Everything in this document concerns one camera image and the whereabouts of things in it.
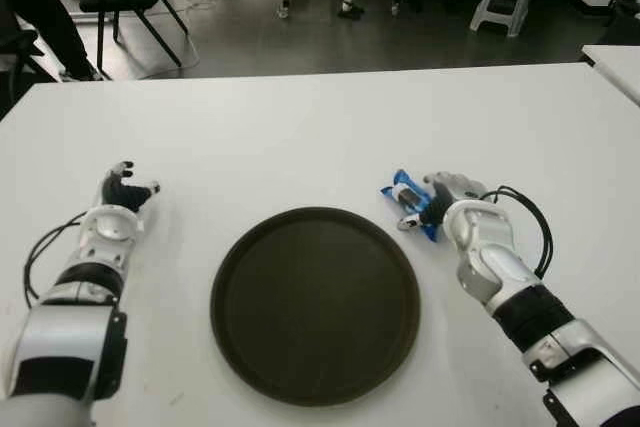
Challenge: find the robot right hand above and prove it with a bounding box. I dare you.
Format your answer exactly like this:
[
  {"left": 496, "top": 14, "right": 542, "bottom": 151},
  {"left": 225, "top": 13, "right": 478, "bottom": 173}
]
[{"left": 397, "top": 171, "right": 494, "bottom": 233}]

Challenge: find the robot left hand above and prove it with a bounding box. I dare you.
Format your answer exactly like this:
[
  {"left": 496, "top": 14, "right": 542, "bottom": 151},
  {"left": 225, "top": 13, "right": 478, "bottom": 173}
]
[{"left": 101, "top": 161, "right": 162, "bottom": 214}]

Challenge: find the blue Oreo cookie pack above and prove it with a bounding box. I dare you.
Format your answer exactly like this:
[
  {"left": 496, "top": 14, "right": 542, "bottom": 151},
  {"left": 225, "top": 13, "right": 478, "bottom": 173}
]
[{"left": 379, "top": 168, "right": 446, "bottom": 243}]

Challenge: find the black swivel chair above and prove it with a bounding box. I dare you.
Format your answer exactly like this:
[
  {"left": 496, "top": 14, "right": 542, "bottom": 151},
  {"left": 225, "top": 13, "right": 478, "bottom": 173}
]
[{"left": 0, "top": 21, "right": 56, "bottom": 98}]

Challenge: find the round dark brown tray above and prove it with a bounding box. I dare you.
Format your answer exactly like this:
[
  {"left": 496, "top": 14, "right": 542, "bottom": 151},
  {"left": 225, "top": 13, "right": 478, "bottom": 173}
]
[{"left": 209, "top": 205, "right": 423, "bottom": 408}]

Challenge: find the neighbouring white table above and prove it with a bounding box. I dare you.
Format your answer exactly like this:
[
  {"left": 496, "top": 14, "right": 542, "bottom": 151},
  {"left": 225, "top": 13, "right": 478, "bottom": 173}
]
[{"left": 580, "top": 44, "right": 640, "bottom": 108}]

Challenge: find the person in black clothes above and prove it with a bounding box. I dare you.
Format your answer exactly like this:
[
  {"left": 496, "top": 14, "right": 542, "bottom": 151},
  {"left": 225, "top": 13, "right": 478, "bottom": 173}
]
[{"left": 0, "top": 0, "right": 109, "bottom": 82}]

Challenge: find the black chair with curved armrest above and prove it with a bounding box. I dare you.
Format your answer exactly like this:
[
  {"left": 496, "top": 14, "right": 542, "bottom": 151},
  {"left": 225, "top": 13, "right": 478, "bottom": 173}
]
[{"left": 597, "top": 0, "right": 640, "bottom": 46}]

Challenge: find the black right forearm cable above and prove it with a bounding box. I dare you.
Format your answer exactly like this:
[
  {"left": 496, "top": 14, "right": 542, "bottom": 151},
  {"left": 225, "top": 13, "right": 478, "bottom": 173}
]
[{"left": 487, "top": 185, "right": 555, "bottom": 278}]

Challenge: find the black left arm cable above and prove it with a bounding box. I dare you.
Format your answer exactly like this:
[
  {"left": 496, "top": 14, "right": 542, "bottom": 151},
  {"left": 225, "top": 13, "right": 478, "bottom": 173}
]
[{"left": 24, "top": 210, "right": 90, "bottom": 309}]

